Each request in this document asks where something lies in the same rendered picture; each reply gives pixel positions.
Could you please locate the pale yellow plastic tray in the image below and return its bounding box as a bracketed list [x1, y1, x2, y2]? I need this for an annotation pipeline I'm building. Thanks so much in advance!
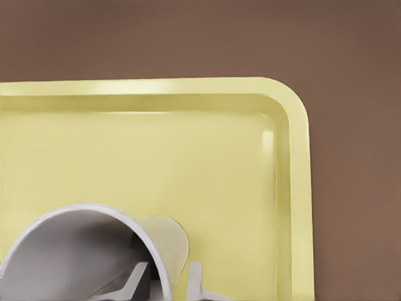
[0, 76, 311, 301]

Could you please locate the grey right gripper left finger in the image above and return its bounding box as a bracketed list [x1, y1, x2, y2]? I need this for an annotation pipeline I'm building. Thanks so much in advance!
[88, 262, 150, 301]

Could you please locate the white IKEA cup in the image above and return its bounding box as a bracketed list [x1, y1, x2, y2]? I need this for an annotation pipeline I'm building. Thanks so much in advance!
[0, 203, 190, 301]

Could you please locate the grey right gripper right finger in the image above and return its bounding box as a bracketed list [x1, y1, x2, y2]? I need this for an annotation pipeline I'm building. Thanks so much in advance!
[187, 262, 228, 301]

